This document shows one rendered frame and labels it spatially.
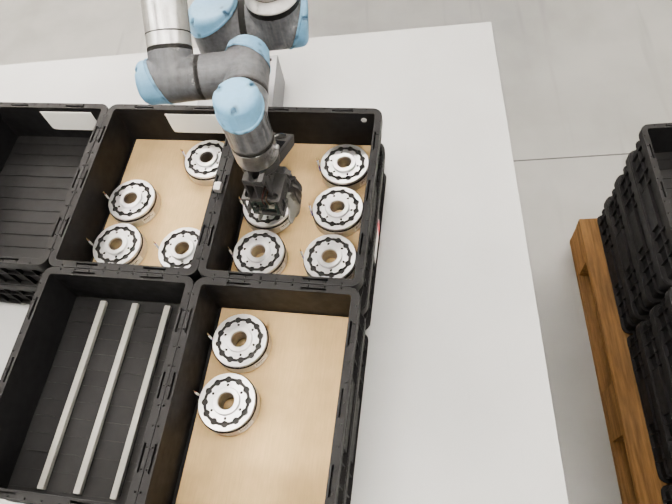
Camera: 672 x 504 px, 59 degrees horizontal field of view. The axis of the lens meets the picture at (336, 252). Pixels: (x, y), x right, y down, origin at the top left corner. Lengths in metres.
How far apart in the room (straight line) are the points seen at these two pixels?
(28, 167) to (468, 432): 1.13
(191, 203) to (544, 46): 1.84
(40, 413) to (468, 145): 1.07
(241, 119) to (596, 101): 1.86
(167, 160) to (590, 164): 1.55
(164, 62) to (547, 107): 1.76
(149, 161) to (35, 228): 0.28
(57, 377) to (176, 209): 0.40
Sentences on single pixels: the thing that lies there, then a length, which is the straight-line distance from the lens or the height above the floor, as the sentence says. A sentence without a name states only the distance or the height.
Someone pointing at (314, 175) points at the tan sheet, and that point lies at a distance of 1.28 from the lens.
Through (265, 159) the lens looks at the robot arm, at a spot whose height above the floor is 1.08.
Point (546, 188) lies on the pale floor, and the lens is 2.28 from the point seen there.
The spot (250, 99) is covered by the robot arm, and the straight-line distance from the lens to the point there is 0.92.
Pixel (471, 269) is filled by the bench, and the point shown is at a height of 0.70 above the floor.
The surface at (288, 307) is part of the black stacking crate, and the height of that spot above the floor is 0.85.
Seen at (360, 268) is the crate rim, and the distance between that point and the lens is 1.04.
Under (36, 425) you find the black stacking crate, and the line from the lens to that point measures 1.25.
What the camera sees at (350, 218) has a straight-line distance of 1.17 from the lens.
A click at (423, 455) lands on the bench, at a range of 1.17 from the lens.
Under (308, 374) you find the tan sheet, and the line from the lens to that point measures 1.08.
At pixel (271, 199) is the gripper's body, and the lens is 1.07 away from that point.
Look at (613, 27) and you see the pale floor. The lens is 2.88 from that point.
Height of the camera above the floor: 1.85
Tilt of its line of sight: 61 degrees down
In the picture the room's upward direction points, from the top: 14 degrees counter-clockwise
